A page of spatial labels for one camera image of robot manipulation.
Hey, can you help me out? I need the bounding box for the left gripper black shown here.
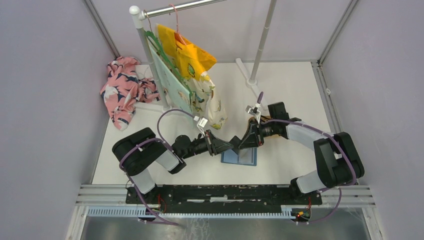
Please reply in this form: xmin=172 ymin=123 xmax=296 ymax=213
xmin=182 ymin=129 xmax=234 ymax=159

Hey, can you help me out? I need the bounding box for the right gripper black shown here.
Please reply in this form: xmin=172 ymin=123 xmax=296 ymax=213
xmin=237 ymin=119 xmax=277 ymax=150

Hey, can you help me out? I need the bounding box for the blue leather card holder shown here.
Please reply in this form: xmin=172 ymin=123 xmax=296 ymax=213
xmin=221 ymin=148 xmax=257 ymax=166

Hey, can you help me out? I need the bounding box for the tan oval card tray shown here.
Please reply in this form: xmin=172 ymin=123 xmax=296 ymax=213
xmin=248 ymin=115 xmax=272 ymax=138

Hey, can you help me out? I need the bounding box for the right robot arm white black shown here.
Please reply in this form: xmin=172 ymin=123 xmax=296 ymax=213
xmin=230 ymin=101 xmax=365 ymax=204

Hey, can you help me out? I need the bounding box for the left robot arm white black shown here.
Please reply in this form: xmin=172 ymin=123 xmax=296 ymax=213
xmin=111 ymin=127 xmax=234 ymax=204

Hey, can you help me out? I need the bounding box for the cream printed garment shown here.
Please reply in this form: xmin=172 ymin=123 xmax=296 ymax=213
xmin=187 ymin=71 xmax=228 ymax=130

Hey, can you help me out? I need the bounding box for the mint green printed cloth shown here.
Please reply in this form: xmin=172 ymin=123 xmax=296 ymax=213
xmin=147 ymin=36 xmax=193 ymax=114

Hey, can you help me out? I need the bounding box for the yellow garment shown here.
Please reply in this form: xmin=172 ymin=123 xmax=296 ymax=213
xmin=156 ymin=24 xmax=217 ymax=82

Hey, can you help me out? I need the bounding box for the pink patterned garment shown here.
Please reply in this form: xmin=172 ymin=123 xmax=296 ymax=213
xmin=100 ymin=56 xmax=161 ymax=131

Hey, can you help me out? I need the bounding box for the pink clothes hanger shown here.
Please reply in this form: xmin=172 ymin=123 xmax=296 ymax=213
xmin=169 ymin=4 xmax=187 ymax=46

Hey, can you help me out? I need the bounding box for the green clothes hanger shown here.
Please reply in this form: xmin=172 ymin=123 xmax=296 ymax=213
xmin=145 ymin=31 xmax=192 ymax=102

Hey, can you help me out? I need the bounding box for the white metal clothes rack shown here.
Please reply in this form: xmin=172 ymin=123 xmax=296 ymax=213
xmin=129 ymin=0 xmax=278 ymax=114

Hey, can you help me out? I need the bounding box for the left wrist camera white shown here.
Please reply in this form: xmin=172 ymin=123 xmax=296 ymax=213
xmin=196 ymin=117 xmax=208 ymax=136

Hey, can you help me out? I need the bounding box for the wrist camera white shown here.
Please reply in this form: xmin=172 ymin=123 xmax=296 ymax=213
xmin=196 ymin=117 xmax=208 ymax=136
xmin=245 ymin=103 xmax=261 ymax=119

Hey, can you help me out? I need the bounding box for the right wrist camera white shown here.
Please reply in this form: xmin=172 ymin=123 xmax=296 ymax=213
xmin=245 ymin=103 xmax=261 ymax=119

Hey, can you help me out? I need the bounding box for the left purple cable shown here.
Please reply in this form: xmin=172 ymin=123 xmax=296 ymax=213
xmin=119 ymin=108 xmax=200 ymax=227

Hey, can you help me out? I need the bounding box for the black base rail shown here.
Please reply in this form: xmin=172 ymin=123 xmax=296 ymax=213
xmin=143 ymin=184 xmax=323 ymax=214

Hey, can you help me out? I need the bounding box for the white slotted cable duct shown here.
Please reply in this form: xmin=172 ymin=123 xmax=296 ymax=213
xmin=87 ymin=206 xmax=296 ymax=220

